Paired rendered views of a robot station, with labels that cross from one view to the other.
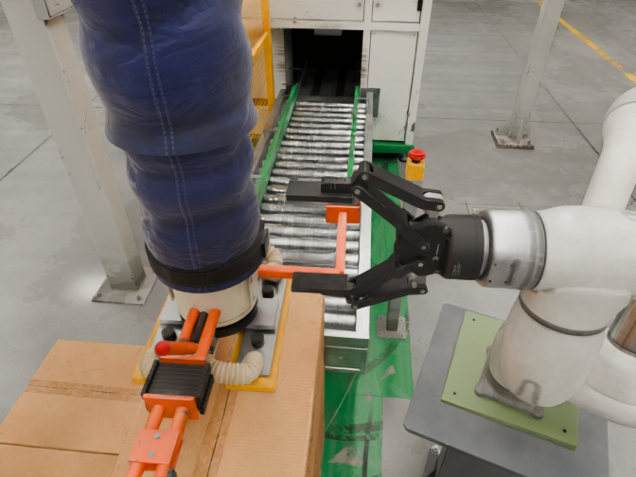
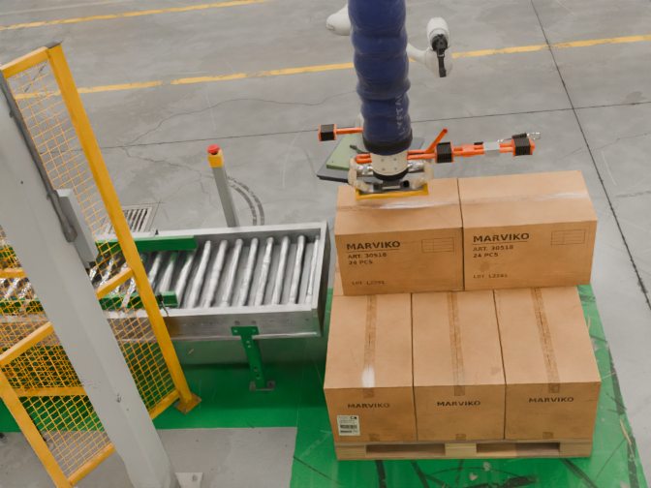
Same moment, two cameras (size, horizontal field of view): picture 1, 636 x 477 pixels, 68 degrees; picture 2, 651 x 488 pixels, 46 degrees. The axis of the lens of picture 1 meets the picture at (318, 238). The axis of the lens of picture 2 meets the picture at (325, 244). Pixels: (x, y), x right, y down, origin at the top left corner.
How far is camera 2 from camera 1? 3.53 m
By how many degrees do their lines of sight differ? 64
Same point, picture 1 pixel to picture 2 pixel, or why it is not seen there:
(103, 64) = (405, 63)
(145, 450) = (470, 148)
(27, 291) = not seen: outside the picture
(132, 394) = (369, 327)
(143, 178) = (404, 102)
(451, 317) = (326, 171)
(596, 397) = not seen: hidden behind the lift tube
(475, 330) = (340, 161)
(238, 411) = (418, 199)
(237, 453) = (437, 196)
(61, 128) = (113, 364)
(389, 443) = not seen: hidden behind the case
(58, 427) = (398, 354)
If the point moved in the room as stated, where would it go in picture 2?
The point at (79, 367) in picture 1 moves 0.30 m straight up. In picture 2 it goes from (350, 363) to (343, 318)
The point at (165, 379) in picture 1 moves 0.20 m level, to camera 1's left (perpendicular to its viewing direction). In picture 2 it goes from (444, 151) to (449, 176)
